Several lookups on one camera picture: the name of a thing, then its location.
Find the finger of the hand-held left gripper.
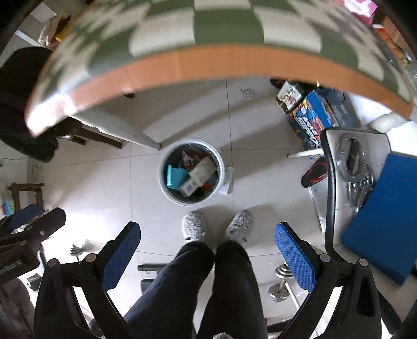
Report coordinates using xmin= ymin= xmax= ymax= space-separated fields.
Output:
xmin=0 ymin=204 xmax=45 ymax=234
xmin=0 ymin=207 xmax=67 ymax=252

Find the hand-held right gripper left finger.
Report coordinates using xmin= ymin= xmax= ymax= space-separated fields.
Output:
xmin=33 ymin=221 xmax=141 ymax=339

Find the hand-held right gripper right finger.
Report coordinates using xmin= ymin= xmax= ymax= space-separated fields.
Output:
xmin=274 ymin=222 xmax=382 ymax=339

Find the white round trash bin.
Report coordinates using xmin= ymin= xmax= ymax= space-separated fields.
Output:
xmin=157 ymin=140 xmax=226 ymax=207

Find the colourful tissue pack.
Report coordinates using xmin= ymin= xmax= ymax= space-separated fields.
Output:
xmin=2 ymin=192 xmax=17 ymax=216

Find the brown wooden stool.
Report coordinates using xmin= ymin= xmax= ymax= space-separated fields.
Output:
xmin=6 ymin=182 xmax=45 ymax=216

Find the large metal dumbbell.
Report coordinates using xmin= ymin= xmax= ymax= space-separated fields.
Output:
xmin=268 ymin=262 xmax=305 ymax=308

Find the person's left leg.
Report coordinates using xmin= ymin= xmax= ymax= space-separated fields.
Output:
xmin=124 ymin=240 xmax=216 ymax=339

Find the person's leg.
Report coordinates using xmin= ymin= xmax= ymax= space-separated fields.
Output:
xmin=124 ymin=240 xmax=216 ymax=339
xmin=195 ymin=239 xmax=269 ymax=339

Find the grey fluffy right slipper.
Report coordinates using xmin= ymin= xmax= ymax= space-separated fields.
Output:
xmin=225 ymin=210 xmax=255 ymax=243

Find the grey fluffy slipper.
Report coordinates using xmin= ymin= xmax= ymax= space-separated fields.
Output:
xmin=225 ymin=210 xmax=255 ymax=243
xmin=181 ymin=211 xmax=209 ymax=242

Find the person's right leg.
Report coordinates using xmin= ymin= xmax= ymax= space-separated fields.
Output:
xmin=195 ymin=239 xmax=269 ymax=339

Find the grey fluffy left slipper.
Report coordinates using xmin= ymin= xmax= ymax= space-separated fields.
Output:
xmin=181 ymin=211 xmax=209 ymax=242

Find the black and red flip-flop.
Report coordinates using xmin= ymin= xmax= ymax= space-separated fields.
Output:
xmin=300 ymin=160 xmax=329 ymax=189

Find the blue seat chair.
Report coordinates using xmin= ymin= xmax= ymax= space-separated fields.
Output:
xmin=320 ymin=127 xmax=417 ymax=330

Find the dark wooden bench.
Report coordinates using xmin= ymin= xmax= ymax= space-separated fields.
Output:
xmin=54 ymin=119 xmax=124 ymax=150

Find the white plastic wrapper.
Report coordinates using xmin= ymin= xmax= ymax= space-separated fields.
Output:
xmin=220 ymin=166 xmax=234 ymax=195

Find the white table leg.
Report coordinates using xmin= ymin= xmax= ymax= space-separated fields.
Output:
xmin=67 ymin=104 xmax=162 ymax=151

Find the black cloth covered chair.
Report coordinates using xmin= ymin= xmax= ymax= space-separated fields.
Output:
xmin=0 ymin=46 xmax=60 ymax=164

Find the blue colourful printed box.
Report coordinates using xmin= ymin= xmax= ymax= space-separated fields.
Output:
xmin=286 ymin=90 xmax=355 ymax=160

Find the white red and black box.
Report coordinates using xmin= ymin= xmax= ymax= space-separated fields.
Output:
xmin=275 ymin=81 xmax=306 ymax=114

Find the pink patterned paper bag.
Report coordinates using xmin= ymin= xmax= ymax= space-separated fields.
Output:
xmin=342 ymin=0 xmax=378 ymax=17

